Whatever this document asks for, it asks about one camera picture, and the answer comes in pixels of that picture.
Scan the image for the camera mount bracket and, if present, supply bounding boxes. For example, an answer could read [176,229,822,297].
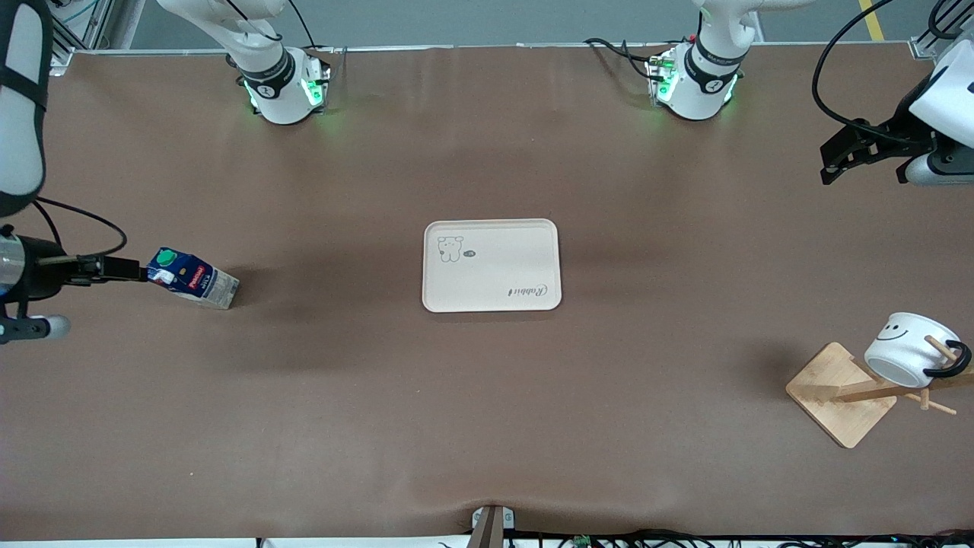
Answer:
[470,505,516,548]

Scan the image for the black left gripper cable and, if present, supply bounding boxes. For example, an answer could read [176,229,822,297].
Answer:
[811,0,914,132]

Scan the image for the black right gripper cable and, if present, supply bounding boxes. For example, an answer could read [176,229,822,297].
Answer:
[34,196,128,261]

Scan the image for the white mug black handle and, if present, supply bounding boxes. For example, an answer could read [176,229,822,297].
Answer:
[864,312,972,388]

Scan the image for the beige plastic tray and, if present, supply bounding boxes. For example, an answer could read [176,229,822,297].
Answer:
[422,219,563,314]

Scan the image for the black base cable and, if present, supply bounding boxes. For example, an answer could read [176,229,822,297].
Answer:
[584,37,655,81]
[285,0,336,54]

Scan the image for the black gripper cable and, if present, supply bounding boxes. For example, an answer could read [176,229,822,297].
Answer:
[34,196,128,261]
[811,0,914,132]

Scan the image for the black left base cable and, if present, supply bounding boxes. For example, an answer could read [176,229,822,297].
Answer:
[584,37,655,81]

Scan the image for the black right base cable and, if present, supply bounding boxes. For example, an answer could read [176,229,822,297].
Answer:
[285,0,336,54]

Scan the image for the blue milk carton green cap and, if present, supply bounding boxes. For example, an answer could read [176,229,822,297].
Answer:
[146,247,240,311]

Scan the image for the aluminium frame profile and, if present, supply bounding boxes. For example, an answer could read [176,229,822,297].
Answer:
[46,0,115,77]
[909,0,961,60]

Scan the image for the wooden mug rack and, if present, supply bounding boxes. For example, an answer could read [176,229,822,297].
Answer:
[785,336,974,450]

